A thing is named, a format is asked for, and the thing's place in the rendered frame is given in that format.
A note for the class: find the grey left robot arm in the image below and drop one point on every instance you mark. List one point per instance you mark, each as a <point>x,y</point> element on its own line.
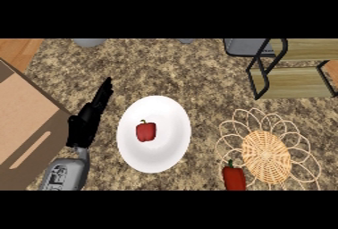
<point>66,174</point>

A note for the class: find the brown wooden cabinet door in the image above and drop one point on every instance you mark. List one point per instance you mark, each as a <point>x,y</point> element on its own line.
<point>24,125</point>

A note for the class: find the woven wicker flower placemat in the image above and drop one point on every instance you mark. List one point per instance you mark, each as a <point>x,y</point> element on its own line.
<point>267,155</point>

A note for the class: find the grey round object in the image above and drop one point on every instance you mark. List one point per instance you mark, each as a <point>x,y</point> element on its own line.
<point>89,42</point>

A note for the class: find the grey appliance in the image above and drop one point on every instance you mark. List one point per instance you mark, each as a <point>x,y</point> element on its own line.
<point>247,46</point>

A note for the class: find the small red bell pepper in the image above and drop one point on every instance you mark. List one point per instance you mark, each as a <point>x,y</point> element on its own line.
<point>146,131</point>

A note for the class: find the white oval plate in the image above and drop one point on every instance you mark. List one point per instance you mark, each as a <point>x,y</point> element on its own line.
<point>154,134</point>

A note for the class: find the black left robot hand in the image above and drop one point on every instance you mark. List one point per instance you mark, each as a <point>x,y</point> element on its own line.
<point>91,114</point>

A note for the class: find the small grey object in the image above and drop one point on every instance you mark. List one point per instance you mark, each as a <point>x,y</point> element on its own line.
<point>187,40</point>

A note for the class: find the tall red bell pepper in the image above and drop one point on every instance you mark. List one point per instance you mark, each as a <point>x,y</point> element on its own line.
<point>234,178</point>

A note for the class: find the wooden tiered shelf black frame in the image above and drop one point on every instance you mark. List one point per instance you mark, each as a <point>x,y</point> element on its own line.
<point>293,78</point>

